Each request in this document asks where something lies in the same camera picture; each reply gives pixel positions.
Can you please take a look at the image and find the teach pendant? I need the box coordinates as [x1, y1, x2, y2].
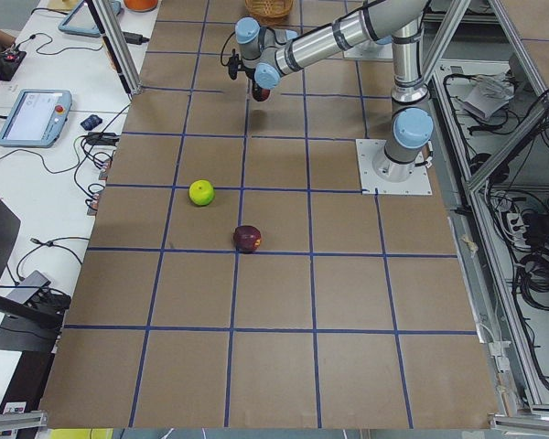
[58, 1, 101, 37]
[0, 89, 72, 148]

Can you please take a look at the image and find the dark purple apple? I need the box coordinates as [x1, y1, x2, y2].
[232, 225, 262, 253]

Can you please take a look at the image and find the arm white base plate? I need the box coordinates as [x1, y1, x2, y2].
[343, 36, 393, 62]
[355, 139, 433, 196]

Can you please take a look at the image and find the orange cylindrical container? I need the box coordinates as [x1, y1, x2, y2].
[124, 0, 158, 13]

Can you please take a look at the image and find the red apple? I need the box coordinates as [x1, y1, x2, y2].
[252, 84, 271, 102]

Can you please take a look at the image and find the black power adapter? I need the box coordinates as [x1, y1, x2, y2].
[123, 31, 150, 45]

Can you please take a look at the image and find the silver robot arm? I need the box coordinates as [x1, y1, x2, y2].
[224, 0, 434, 183]

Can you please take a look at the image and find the teach pendant far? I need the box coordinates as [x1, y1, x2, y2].
[58, 1, 101, 37]

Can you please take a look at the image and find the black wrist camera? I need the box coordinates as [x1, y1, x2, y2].
[226, 50, 241, 80]

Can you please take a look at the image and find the woven wicker basket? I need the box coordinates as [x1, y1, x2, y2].
[244, 0, 294, 25]

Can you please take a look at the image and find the teach pendant near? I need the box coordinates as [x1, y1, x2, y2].
[0, 89, 72, 148]

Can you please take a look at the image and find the green apple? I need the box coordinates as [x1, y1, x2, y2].
[188, 179, 215, 207]

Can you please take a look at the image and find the small blue device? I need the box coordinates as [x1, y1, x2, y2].
[81, 114, 102, 131]

